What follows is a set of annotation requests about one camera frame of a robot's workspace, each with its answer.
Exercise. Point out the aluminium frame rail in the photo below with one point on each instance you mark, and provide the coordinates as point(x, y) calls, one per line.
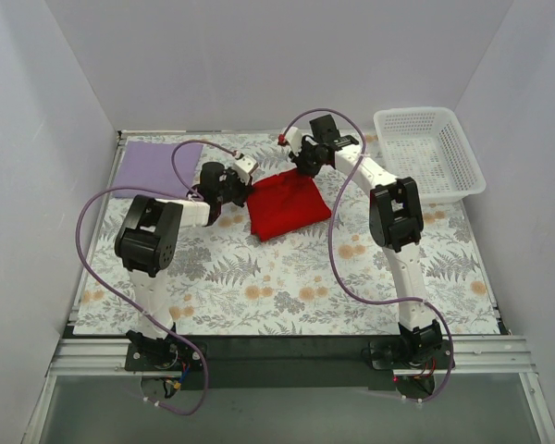
point(472, 355)

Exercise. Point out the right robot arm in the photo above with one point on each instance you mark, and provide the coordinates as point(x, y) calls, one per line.
point(395, 222)

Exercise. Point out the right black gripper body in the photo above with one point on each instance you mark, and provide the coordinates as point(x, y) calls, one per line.
point(305, 163)

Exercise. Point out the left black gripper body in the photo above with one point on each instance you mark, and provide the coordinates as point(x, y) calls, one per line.
point(237, 189)

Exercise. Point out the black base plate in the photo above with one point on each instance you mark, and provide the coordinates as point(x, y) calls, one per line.
point(277, 362)

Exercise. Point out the folded purple t shirt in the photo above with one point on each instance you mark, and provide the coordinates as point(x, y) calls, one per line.
point(148, 165)

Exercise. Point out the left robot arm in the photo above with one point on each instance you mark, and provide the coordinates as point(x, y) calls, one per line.
point(146, 244)

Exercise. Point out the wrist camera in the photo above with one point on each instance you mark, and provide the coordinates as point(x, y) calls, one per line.
point(244, 166)
point(294, 141)

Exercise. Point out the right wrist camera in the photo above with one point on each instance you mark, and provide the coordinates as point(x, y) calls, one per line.
point(294, 141)

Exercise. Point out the red t shirt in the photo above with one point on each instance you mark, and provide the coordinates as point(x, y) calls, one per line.
point(283, 203)

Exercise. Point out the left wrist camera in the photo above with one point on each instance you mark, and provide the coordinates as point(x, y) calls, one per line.
point(244, 166)

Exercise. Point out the white plastic basket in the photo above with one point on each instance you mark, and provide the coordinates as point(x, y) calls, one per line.
point(428, 144)

